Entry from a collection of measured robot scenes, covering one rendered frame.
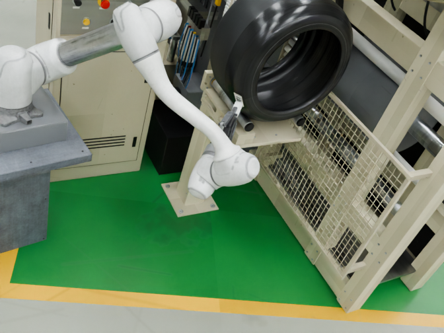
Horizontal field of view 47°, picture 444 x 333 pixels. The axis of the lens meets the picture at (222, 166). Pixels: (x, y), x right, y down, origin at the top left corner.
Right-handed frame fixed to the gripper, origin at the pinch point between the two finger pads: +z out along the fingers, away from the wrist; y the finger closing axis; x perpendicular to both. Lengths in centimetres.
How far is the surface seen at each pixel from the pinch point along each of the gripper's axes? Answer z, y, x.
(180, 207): -3, 95, -54
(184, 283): -47, 87, -29
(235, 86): 5.8, -6.6, -1.2
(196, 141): 21, 59, -43
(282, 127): 23.9, 38.8, 6.9
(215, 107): 17.2, 22.7, -21.9
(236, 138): 0.2, 20.2, -4.3
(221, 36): 20.0, -18.7, -10.0
